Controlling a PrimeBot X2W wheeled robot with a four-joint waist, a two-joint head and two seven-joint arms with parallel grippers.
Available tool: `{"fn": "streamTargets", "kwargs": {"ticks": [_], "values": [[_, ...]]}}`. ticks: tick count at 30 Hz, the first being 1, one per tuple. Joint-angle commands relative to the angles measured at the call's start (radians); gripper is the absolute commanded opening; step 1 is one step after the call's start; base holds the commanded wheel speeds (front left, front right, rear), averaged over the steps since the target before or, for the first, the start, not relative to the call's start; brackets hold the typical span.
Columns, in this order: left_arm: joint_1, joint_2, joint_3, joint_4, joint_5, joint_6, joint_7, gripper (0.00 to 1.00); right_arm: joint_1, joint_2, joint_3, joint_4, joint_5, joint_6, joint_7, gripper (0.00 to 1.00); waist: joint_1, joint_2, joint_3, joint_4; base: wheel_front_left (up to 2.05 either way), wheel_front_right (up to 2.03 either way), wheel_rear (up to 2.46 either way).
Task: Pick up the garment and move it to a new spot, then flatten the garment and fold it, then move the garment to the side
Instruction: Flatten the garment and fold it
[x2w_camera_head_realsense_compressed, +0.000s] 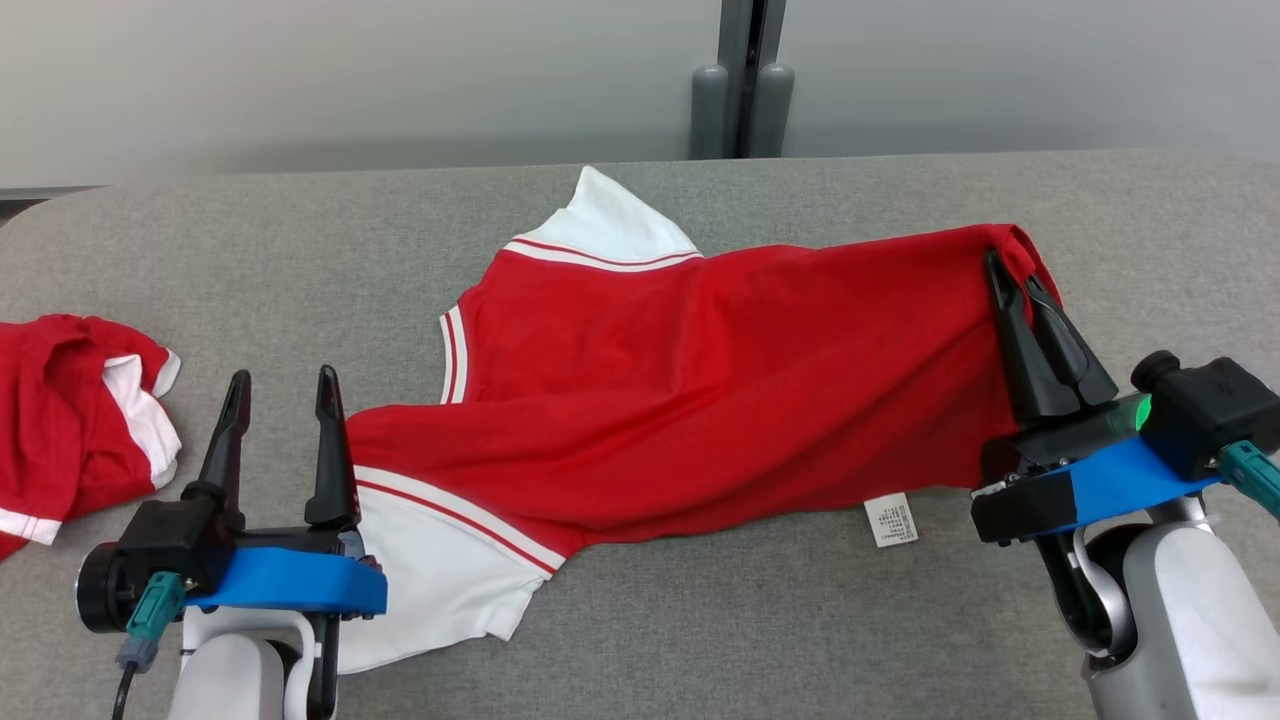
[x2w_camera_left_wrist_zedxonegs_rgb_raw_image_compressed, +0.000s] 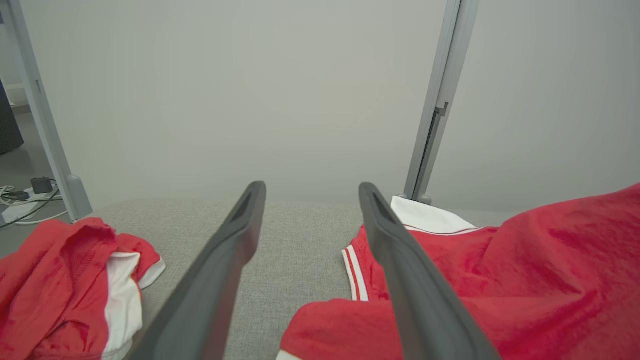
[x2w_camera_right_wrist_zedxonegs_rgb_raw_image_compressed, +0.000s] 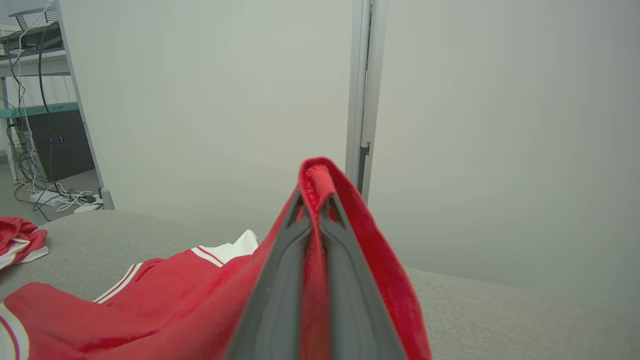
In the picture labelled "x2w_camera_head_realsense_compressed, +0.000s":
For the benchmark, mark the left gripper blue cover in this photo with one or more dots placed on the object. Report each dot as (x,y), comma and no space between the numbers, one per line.
(290,585)

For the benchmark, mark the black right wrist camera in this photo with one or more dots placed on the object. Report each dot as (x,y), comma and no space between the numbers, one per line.
(1215,405)

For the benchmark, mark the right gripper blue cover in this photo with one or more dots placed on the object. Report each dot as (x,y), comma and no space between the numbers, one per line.
(1110,485)

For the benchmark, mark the red jersey with letters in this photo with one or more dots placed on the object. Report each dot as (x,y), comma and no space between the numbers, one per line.
(700,380)

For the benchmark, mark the red shirt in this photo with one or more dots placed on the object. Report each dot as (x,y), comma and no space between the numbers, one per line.
(55,420)

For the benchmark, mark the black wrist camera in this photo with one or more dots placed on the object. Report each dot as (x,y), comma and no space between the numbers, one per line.
(1215,405)
(150,545)

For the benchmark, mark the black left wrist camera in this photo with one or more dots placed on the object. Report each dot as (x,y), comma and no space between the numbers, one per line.
(150,545)

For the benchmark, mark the grey partition post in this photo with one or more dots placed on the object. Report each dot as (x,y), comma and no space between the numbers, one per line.
(742,70)

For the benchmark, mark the grey wall base rail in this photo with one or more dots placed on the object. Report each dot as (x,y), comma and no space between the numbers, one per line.
(50,192)

